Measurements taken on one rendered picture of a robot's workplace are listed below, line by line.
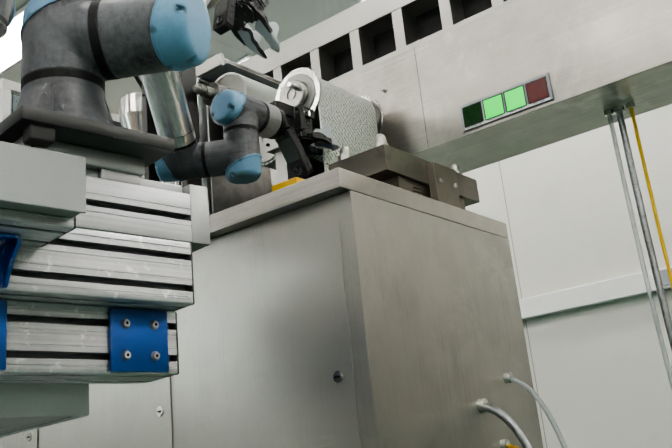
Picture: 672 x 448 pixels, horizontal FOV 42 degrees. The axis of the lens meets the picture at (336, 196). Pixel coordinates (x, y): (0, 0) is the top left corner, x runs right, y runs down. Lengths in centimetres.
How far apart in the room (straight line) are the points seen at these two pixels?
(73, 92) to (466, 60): 129
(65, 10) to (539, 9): 129
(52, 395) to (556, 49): 143
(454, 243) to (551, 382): 275
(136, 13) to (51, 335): 45
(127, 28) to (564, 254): 362
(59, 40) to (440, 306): 94
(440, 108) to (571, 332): 247
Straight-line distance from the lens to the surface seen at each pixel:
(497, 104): 220
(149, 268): 121
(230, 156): 181
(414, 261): 176
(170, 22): 124
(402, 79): 240
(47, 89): 126
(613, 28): 214
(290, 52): 271
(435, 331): 177
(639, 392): 445
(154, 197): 125
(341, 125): 215
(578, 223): 463
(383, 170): 189
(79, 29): 128
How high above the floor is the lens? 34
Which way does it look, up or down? 18 degrees up
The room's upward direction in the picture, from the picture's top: 6 degrees counter-clockwise
